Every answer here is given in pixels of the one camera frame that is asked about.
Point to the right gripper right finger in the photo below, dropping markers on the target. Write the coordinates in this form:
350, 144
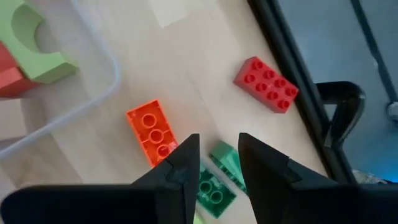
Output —
311, 205

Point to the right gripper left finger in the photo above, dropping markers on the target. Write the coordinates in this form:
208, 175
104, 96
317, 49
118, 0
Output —
109, 205

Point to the red-orange Lego brick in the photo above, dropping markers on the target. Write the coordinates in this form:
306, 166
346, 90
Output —
146, 124

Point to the red wooden arch block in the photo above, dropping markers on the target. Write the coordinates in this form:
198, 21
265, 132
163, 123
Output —
12, 81

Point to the clear plastic bin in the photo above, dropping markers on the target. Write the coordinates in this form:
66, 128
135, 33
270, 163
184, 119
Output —
56, 96

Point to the red Lego brick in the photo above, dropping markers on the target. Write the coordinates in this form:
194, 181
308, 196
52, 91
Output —
267, 84

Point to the black frame clamp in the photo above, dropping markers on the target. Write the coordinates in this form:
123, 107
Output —
348, 102

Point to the black aluminium table frame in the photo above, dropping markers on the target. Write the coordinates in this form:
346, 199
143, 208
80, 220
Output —
298, 77

